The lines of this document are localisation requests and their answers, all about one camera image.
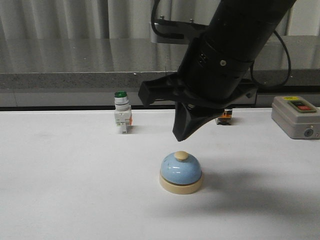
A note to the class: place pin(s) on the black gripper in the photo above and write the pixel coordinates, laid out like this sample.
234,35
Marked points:
210,78

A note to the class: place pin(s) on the blue and cream desk bell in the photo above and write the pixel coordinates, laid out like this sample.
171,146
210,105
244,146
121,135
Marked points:
181,173

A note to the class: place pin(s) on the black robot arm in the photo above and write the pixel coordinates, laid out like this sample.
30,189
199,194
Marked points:
233,17

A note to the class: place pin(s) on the grey stone counter ledge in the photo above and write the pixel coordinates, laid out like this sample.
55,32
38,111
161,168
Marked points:
84,73

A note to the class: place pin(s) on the white pleated curtain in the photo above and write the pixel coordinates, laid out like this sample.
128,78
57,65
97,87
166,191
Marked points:
123,19

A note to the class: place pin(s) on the black selector switch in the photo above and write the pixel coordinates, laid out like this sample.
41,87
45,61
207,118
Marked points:
225,118

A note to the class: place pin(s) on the green pushbutton switch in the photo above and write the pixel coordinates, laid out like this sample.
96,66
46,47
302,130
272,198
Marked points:
123,111

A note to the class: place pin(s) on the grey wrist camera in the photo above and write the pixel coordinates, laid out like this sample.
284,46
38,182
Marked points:
174,32

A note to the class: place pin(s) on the grey start stop switch box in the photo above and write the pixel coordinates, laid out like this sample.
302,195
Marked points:
297,117

